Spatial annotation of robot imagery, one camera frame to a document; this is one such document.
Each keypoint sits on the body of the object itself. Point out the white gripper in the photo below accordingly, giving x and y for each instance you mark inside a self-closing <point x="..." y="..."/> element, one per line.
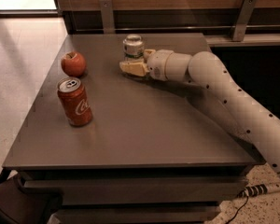
<point x="156" y="64"/>

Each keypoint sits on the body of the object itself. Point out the white 7up can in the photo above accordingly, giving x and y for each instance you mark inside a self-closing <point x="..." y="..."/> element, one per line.
<point x="133" y="47"/>

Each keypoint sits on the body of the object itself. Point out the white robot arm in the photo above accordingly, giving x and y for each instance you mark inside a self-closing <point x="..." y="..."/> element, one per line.
<point x="207" y="71"/>

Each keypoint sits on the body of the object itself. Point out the red coca-cola can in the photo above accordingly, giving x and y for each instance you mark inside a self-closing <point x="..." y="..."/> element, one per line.
<point x="73" y="97"/>

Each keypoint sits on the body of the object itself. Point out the red apple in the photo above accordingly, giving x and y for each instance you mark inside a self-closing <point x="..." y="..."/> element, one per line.
<point x="73" y="64"/>

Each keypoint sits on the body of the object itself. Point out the grey drawer cabinet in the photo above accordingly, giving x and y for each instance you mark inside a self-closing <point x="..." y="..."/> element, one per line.
<point x="149" y="155"/>

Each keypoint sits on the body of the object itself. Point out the white power strip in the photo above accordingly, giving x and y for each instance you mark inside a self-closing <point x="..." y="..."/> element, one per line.
<point x="260" y="189"/>

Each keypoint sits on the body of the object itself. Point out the dark chair seat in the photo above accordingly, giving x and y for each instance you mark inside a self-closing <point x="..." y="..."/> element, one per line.
<point x="20" y="205"/>

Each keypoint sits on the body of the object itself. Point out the left metal wall bracket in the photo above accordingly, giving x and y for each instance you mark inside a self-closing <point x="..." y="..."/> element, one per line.
<point x="107" y="16"/>

